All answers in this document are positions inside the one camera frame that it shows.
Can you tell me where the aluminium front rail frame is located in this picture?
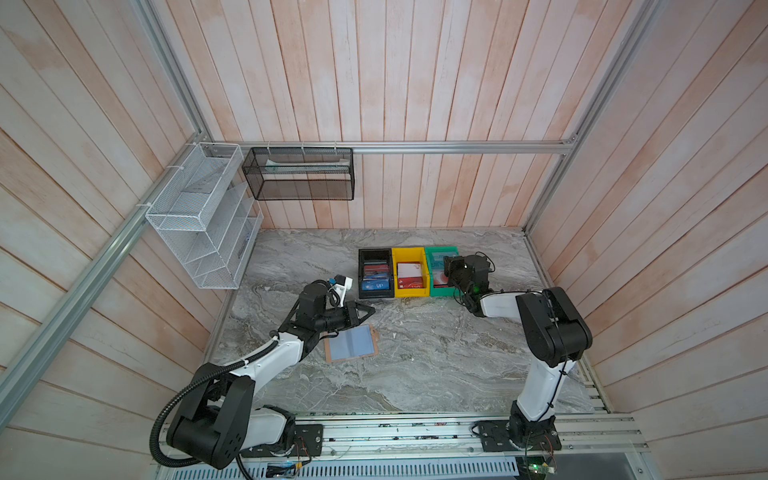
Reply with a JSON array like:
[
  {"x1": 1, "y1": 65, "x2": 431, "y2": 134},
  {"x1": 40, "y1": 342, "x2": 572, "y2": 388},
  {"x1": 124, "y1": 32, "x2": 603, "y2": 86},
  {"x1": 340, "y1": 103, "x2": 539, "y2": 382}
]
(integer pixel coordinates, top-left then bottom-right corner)
[{"x1": 242, "y1": 412, "x2": 650, "y2": 462}]

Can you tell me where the black wire mesh basket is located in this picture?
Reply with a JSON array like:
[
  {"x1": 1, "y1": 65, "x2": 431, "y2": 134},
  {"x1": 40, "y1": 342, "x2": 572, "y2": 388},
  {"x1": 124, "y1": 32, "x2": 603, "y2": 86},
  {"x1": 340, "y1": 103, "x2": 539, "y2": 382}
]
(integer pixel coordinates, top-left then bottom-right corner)
[{"x1": 242, "y1": 146, "x2": 356, "y2": 201}]

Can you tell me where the yellow plastic bin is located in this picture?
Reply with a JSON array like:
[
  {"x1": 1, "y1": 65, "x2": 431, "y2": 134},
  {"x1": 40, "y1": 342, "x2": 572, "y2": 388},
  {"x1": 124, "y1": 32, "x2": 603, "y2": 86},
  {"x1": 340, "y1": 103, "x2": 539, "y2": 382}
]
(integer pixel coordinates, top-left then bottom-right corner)
[{"x1": 392, "y1": 247, "x2": 431, "y2": 298}]

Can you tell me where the white wire mesh shelf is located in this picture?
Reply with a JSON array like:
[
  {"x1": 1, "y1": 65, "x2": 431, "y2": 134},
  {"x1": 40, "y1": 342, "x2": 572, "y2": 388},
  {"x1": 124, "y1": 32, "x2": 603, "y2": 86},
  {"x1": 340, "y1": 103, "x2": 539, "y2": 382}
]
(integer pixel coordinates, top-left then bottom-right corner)
[{"x1": 146, "y1": 142, "x2": 264, "y2": 290}]

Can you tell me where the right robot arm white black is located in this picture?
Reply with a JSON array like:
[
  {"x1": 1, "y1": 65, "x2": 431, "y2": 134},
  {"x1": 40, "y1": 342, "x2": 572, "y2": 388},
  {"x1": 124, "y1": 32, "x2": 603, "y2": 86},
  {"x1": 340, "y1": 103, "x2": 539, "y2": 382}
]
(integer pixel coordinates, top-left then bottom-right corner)
[{"x1": 444, "y1": 252, "x2": 593, "y2": 425}]

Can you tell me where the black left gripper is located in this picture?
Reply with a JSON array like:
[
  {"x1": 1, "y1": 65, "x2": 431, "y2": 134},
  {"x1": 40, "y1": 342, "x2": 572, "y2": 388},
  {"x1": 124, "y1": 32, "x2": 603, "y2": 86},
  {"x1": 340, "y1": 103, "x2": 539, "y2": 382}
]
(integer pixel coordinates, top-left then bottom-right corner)
[{"x1": 315, "y1": 300, "x2": 376, "y2": 332}]

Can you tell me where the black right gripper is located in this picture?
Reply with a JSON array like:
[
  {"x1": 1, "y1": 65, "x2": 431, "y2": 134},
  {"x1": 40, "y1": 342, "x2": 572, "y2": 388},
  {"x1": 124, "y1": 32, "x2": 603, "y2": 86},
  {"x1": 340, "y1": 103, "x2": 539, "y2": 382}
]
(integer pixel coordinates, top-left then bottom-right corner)
[{"x1": 444, "y1": 254, "x2": 471, "y2": 297}]

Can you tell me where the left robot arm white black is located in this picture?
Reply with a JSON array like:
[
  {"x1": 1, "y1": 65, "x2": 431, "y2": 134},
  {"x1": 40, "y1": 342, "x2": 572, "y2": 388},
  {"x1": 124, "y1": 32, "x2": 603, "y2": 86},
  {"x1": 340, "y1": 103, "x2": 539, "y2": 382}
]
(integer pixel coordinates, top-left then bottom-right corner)
[{"x1": 149, "y1": 275, "x2": 376, "y2": 469}]

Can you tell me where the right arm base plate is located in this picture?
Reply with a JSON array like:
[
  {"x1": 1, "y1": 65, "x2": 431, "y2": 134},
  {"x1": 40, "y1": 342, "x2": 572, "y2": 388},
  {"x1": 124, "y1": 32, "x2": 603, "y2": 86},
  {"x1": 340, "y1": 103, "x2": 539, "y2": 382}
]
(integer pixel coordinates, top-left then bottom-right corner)
[{"x1": 471, "y1": 418, "x2": 562, "y2": 452}]

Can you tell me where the red VIP card stack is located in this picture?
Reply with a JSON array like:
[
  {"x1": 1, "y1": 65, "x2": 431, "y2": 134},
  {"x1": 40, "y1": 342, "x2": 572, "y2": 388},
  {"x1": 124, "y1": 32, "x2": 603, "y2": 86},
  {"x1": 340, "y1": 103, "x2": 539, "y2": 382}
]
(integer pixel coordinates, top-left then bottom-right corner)
[{"x1": 398, "y1": 276, "x2": 424, "y2": 290}]

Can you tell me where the tan leather card holder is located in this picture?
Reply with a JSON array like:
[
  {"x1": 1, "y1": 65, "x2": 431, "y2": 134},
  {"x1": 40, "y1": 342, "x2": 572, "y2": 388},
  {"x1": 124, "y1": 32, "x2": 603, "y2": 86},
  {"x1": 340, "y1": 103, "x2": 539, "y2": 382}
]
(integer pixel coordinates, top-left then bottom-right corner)
[{"x1": 324, "y1": 325, "x2": 379, "y2": 363}]

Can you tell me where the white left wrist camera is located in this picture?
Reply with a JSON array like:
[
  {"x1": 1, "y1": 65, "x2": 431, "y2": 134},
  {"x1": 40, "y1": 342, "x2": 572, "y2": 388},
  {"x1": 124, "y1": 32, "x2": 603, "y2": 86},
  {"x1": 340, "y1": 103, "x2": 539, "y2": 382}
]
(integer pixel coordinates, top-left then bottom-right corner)
[{"x1": 332, "y1": 275, "x2": 353, "y2": 302}]

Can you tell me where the black plastic bin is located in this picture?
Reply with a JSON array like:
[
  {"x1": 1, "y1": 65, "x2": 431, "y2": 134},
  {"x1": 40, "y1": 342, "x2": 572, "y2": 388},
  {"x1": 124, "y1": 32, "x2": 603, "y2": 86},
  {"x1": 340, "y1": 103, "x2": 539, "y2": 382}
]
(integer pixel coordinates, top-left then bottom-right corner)
[{"x1": 358, "y1": 248, "x2": 395, "y2": 299}]

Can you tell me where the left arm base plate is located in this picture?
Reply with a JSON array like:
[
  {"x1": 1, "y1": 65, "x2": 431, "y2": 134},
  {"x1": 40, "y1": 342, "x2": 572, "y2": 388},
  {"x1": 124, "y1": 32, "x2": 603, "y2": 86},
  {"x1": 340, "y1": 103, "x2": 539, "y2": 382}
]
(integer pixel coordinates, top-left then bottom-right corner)
[{"x1": 241, "y1": 423, "x2": 324, "y2": 460}]

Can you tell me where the black corrugated cable conduit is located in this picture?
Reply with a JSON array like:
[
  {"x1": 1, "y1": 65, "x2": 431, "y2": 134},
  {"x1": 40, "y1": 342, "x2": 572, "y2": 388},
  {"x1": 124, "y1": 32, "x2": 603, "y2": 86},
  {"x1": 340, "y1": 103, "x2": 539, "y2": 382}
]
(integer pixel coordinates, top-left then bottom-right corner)
[{"x1": 148, "y1": 338, "x2": 280, "y2": 469}]

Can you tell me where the white card stack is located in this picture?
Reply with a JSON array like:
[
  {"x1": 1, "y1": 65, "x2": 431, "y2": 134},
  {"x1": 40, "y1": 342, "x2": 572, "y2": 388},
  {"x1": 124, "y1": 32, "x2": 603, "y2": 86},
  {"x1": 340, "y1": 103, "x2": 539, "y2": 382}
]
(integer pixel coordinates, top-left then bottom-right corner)
[{"x1": 397, "y1": 262, "x2": 423, "y2": 277}]

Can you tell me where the green plastic bin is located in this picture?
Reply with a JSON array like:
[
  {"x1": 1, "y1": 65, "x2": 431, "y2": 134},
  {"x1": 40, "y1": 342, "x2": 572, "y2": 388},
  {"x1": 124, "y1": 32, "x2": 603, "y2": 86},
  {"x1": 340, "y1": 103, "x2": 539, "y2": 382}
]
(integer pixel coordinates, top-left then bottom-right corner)
[{"x1": 424, "y1": 246, "x2": 460, "y2": 298}]

